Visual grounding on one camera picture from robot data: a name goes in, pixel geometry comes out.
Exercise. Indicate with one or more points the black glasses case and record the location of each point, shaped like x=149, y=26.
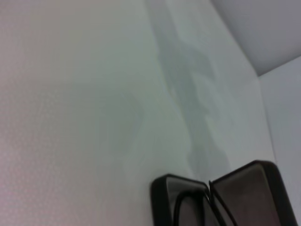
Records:
x=160, y=202

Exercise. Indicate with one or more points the black thin-framed glasses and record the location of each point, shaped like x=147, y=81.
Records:
x=176, y=212

